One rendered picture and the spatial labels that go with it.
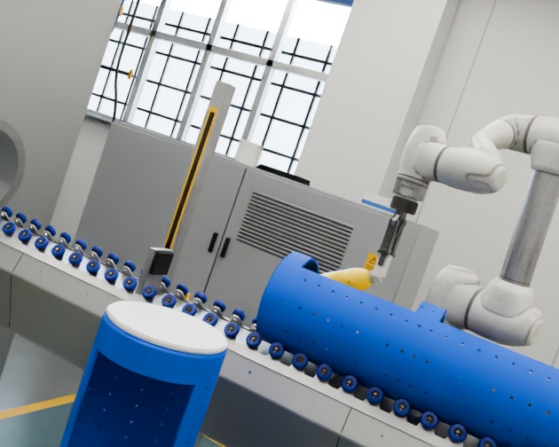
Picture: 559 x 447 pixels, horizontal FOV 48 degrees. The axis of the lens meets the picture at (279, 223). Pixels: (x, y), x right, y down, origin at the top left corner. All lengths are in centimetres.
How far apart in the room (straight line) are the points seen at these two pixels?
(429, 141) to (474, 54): 303
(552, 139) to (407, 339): 85
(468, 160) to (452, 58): 313
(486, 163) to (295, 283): 60
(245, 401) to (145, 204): 237
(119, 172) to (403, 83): 201
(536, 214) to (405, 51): 257
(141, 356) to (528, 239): 134
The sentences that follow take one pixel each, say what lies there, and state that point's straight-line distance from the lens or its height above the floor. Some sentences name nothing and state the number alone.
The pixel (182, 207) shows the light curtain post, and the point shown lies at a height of 120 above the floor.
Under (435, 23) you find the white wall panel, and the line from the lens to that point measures 456.
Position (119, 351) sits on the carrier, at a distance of 133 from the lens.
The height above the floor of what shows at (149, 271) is 101.
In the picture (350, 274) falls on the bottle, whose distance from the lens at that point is 178.
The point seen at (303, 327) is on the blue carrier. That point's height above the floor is 106.
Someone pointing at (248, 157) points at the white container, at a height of 150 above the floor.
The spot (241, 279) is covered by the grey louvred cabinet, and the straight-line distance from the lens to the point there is 361.
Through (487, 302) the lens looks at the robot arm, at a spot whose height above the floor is 126.
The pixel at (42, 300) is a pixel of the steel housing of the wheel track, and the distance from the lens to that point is 219.
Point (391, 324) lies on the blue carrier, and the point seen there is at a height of 116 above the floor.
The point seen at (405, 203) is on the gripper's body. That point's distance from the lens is 175.
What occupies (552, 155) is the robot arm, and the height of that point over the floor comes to 177.
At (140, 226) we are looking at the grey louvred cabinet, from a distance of 401.
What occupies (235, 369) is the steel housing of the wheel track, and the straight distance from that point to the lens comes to 182.
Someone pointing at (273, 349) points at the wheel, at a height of 96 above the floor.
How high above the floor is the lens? 142
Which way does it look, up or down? 4 degrees down
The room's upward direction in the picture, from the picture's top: 19 degrees clockwise
